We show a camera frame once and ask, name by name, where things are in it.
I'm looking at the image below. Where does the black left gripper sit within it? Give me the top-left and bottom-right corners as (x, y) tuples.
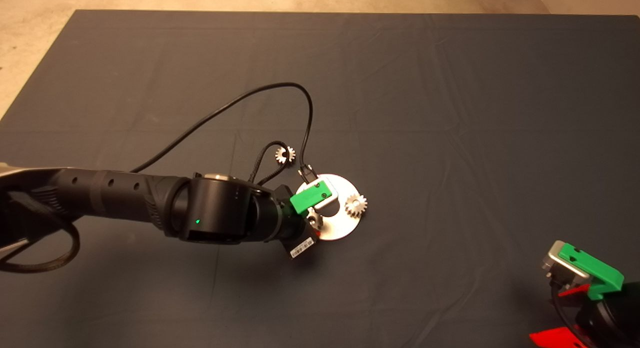
(274, 184), (322, 260)

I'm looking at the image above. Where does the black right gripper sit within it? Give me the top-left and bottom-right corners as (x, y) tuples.
(529, 283), (640, 348)

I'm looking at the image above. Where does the round metal carrier plate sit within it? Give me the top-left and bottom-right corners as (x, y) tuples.
(296, 174), (362, 241)

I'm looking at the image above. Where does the dark grey table cloth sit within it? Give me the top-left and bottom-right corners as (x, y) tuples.
(0, 9), (640, 348)

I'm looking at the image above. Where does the green left wrist camera mount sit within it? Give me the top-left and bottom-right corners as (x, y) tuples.
(290, 181), (334, 219)

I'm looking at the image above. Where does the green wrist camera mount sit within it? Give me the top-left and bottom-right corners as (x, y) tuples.
(290, 181), (334, 219)
(558, 242), (625, 302)

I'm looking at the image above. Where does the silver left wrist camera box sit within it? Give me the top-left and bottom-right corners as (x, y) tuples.
(297, 179), (340, 216)

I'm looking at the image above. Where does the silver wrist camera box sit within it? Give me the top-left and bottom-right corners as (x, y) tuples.
(297, 179), (340, 216)
(542, 240), (593, 285)

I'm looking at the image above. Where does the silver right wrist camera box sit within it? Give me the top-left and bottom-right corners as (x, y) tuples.
(542, 240), (593, 285)

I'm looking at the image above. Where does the green right wrist camera mount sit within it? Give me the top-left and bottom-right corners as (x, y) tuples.
(558, 242), (625, 302)

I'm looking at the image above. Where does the braided black left gripper cable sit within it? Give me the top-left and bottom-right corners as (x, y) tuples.
(247, 140), (297, 185)

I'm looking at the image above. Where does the smooth black left camera cable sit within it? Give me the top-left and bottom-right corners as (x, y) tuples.
(131, 82), (316, 184)

